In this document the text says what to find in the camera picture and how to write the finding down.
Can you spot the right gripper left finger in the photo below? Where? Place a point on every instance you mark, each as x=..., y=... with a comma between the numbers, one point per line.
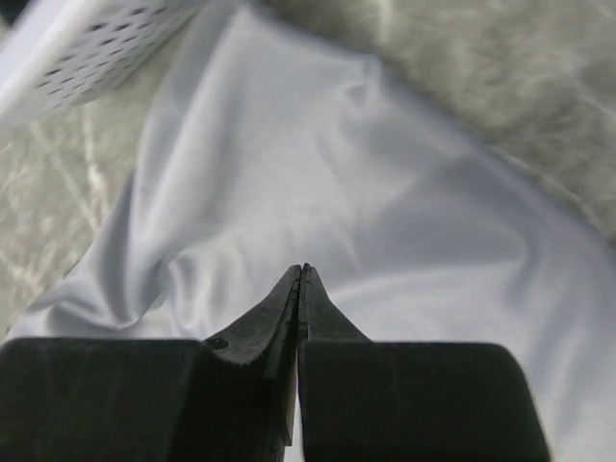
x=230, y=397

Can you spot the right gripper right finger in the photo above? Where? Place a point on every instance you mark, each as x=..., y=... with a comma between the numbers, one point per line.
x=363, y=400

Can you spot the grey pillowcase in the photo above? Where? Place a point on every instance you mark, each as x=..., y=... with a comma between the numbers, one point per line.
x=268, y=146

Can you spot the white plastic basket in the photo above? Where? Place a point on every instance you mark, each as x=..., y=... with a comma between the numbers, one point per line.
x=60, y=54

